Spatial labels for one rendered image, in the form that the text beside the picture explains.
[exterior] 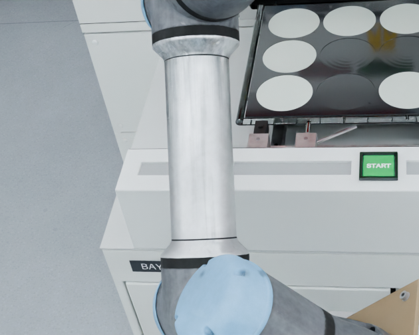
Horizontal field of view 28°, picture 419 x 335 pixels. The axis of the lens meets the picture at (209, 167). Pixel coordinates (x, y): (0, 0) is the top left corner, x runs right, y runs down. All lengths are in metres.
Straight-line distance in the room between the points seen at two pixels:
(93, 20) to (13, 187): 1.08
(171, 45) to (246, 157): 0.29
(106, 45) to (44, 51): 1.51
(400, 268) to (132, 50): 0.86
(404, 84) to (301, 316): 0.66
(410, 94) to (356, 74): 0.11
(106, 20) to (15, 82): 1.46
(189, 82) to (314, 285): 0.49
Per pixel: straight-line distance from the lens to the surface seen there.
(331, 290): 1.41
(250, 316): 0.91
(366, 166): 1.26
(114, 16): 1.87
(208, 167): 1.05
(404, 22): 1.65
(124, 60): 1.94
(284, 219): 1.29
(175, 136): 1.07
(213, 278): 0.95
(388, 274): 1.37
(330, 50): 1.59
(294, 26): 1.66
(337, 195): 1.24
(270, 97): 1.50
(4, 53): 3.50
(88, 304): 2.43
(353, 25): 1.65
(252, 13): 1.79
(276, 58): 1.59
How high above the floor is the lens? 1.84
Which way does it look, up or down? 43 degrees down
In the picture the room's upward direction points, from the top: 12 degrees counter-clockwise
